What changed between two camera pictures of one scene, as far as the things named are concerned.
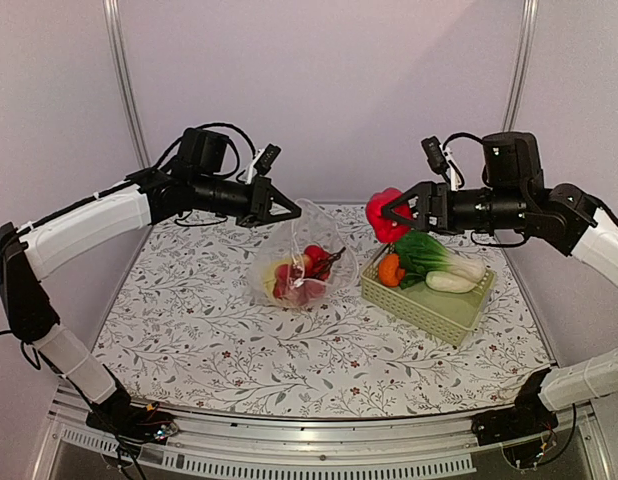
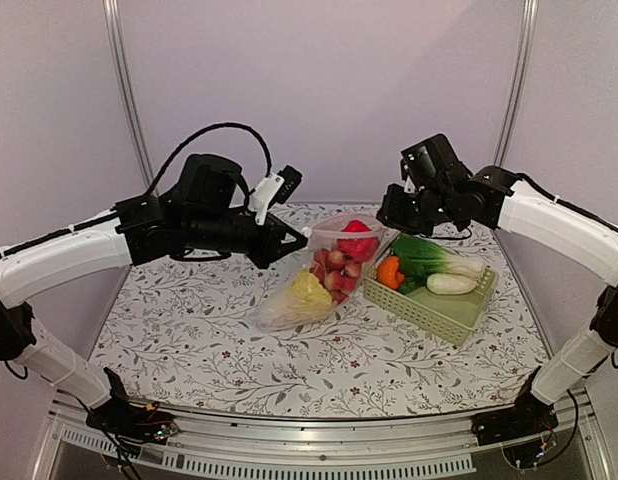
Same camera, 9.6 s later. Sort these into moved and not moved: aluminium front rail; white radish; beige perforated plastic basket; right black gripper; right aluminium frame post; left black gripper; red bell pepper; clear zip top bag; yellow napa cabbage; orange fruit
Moved: left black gripper; clear zip top bag; red bell pepper; yellow napa cabbage
Not moved: orange fruit; aluminium front rail; right black gripper; beige perforated plastic basket; right aluminium frame post; white radish
